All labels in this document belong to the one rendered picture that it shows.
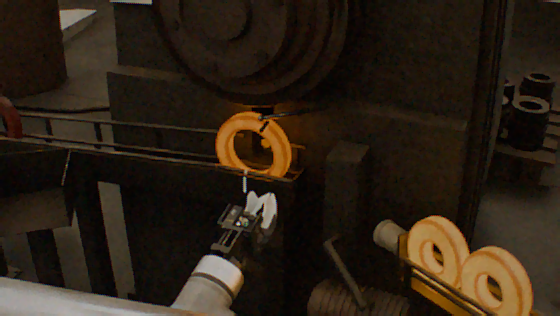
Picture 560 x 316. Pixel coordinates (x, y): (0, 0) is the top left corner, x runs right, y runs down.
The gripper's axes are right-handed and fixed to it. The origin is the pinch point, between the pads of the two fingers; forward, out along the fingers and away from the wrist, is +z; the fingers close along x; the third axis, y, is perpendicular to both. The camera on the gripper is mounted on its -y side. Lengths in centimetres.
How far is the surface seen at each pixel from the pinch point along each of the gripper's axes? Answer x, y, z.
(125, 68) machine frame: 57, 4, 29
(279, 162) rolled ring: 5.8, -5.7, 16.1
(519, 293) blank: -53, 5, -11
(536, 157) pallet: -54, -110, 150
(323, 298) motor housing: -12.5, -22.0, -5.8
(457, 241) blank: -39.6, 2.4, -1.0
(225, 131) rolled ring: 19.5, -0.6, 17.4
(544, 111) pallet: -53, -95, 165
